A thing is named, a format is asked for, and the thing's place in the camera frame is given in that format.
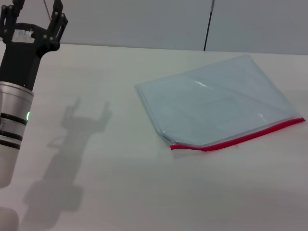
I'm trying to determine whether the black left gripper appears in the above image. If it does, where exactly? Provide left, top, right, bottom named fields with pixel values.
left=0, top=0, right=70, bottom=91

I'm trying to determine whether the clear document bag red zipper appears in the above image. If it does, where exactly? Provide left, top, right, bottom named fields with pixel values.
left=134, top=54, right=306, bottom=153

